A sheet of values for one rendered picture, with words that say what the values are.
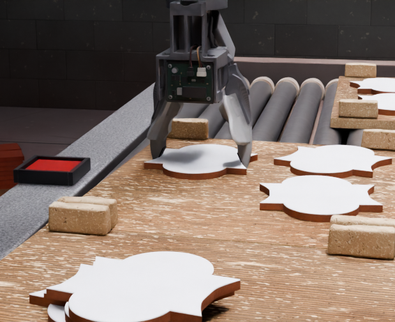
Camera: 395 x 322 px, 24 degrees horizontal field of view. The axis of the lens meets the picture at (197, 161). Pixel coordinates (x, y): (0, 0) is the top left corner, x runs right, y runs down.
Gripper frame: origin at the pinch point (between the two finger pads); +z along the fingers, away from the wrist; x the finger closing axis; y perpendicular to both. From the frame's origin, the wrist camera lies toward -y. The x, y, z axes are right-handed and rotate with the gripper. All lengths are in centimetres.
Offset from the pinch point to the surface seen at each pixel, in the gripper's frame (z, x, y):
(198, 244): 0.1, 6.6, 28.5
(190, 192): 0.4, 1.7, 12.2
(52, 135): 103, -188, -394
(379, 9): 35, -5, -487
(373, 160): 0.0, 20.6, -4.0
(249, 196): 0.4, 8.3, 12.1
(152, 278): -2.9, 6.9, 44.1
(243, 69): 3, -10, -79
